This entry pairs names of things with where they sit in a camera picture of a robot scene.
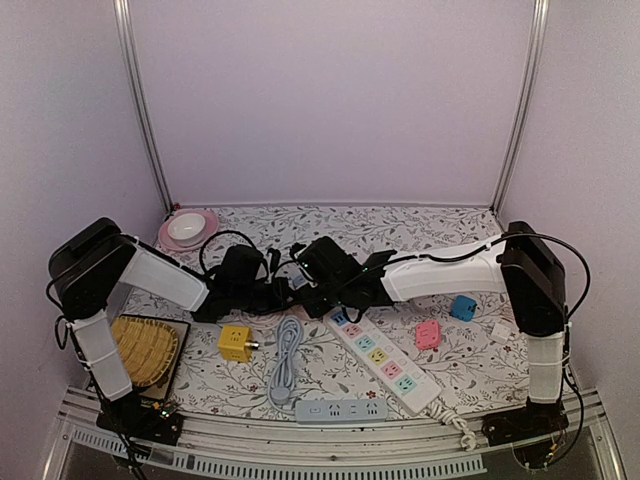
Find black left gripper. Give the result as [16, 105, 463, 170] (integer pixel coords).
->
[233, 278, 296, 317]

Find yellow cube socket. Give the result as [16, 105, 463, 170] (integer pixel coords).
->
[218, 325, 260, 363]

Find pink plug adapter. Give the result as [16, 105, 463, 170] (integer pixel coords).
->
[415, 320, 441, 351]

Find white power strip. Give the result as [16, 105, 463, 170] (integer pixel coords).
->
[323, 310, 442, 416]

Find light blue cube plug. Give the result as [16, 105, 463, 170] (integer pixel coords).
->
[451, 295, 477, 322]

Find light blue power strip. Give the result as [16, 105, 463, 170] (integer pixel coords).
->
[294, 398, 388, 425]

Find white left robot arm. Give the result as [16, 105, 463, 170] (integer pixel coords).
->
[46, 217, 293, 434]

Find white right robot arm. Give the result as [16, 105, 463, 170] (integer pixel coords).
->
[292, 222, 569, 436]

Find small white plug adapter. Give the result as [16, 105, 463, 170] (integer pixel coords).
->
[489, 323, 512, 345]

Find pink plate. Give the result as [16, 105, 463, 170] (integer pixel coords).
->
[158, 209, 219, 252]

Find white bowl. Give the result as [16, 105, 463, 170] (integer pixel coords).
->
[167, 213, 206, 246]

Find yellow woven basket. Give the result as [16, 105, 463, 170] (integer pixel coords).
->
[111, 316, 179, 388]

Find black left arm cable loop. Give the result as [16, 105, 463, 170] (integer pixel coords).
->
[198, 229, 256, 276]

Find white power strip cable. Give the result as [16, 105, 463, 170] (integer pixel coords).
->
[427, 399, 476, 454]

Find aluminium frame post left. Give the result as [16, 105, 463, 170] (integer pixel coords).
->
[113, 0, 174, 214]

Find aluminium frame post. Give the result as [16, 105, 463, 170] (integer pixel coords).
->
[490, 0, 550, 216]
[113, 0, 174, 214]

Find aluminium frame post right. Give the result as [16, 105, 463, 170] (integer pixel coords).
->
[490, 0, 550, 216]

